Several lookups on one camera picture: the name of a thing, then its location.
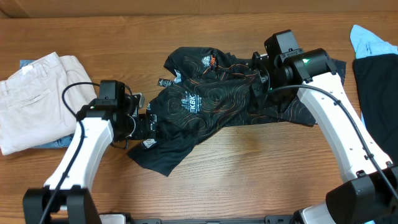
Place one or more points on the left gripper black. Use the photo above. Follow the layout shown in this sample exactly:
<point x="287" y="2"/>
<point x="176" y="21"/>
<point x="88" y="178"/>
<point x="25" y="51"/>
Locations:
<point x="143" y="132"/>

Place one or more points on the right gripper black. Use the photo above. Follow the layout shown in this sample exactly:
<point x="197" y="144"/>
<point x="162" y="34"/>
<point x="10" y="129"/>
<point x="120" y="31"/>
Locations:
<point x="259" y="88"/>

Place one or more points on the black orange patterned t-shirt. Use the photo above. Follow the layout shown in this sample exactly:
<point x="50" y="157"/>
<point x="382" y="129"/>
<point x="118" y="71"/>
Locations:
<point x="211" y="90"/>

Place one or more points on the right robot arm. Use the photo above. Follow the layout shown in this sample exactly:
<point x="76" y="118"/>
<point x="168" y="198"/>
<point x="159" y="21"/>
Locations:
<point x="369" y="188"/>

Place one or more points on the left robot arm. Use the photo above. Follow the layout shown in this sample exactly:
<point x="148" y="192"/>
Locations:
<point x="111" y="117"/>

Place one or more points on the folded blue jeans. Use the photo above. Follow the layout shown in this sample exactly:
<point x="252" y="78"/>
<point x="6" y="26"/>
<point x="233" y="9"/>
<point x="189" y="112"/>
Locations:
<point x="62" y="142"/>

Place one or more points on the folded beige pants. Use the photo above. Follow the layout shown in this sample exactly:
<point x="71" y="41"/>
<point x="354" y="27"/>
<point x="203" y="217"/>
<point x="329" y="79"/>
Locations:
<point x="39" y="100"/>

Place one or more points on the light blue garment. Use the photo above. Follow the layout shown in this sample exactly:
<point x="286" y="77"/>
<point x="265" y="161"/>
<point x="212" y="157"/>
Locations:
<point x="367" y="44"/>

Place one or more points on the plain black garment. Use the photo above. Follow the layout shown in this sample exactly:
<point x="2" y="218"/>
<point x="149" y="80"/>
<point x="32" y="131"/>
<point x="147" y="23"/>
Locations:
<point x="376" y="79"/>

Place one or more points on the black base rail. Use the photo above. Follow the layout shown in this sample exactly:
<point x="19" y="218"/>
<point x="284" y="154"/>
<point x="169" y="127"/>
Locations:
<point x="211" y="221"/>

